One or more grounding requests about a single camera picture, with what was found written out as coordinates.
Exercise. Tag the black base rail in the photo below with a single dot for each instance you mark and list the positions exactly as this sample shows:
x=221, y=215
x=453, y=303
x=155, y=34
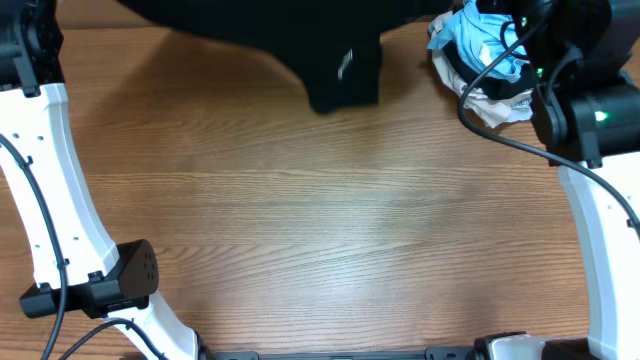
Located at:
x=430, y=353

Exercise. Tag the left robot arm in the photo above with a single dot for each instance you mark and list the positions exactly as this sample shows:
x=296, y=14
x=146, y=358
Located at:
x=77, y=266

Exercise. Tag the black garment in pile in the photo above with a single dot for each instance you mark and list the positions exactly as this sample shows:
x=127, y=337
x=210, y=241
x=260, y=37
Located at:
x=495, y=89

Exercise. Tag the beige garment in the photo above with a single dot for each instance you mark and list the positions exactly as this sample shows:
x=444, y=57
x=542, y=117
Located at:
x=492, y=112

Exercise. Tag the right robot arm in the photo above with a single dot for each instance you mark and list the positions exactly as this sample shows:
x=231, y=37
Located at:
x=586, y=114

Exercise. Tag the light blue garment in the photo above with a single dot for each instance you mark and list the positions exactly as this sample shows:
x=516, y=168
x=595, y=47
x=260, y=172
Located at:
x=476, y=36

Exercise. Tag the black t-shirt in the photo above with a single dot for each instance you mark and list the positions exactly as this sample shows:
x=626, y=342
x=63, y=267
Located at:
x=333, y=46

